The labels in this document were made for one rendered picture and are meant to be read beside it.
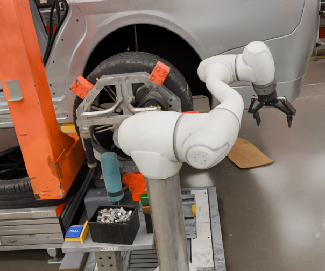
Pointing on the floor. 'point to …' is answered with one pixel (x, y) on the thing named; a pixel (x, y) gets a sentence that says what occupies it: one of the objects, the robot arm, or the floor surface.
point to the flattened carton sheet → (247, 155)
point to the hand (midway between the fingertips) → (274, 122)
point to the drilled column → (108, 261)
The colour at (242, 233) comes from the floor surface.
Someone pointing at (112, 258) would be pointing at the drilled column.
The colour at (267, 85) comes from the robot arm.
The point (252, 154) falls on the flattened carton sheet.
